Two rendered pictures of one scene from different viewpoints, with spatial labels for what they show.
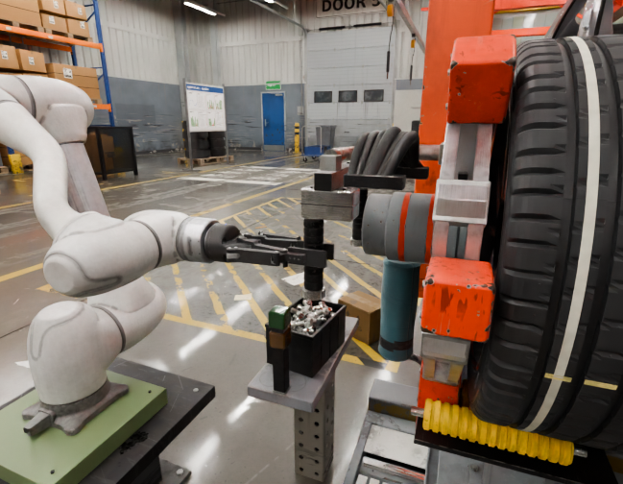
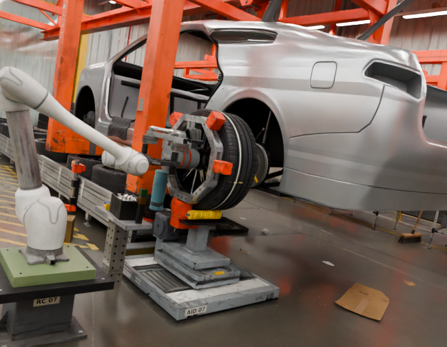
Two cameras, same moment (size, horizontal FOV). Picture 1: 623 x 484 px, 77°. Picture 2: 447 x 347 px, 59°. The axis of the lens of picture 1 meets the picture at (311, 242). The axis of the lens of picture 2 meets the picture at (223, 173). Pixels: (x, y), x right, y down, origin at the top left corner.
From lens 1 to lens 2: 1.92 m
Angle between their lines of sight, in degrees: 62
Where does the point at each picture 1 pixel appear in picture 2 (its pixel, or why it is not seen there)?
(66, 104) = not seen: hidden behind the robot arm
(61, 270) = (144, 164)
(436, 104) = (152, 111)
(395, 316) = (162, 192)
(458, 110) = (213, 127)
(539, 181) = (233, 144)
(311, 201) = (179, 146)
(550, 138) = (233, 135)
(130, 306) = not seen: hidden behind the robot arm
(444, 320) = (225, 171)
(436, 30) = (154, 85)
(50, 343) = (62, 213)
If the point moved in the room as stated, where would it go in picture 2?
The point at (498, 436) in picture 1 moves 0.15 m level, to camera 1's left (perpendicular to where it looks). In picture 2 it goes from (208, 214) to (195, 217)
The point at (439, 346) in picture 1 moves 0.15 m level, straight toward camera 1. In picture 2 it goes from (212, 182) to (229, 188)
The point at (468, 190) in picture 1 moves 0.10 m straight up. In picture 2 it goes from (220, 145) to (222, 128)
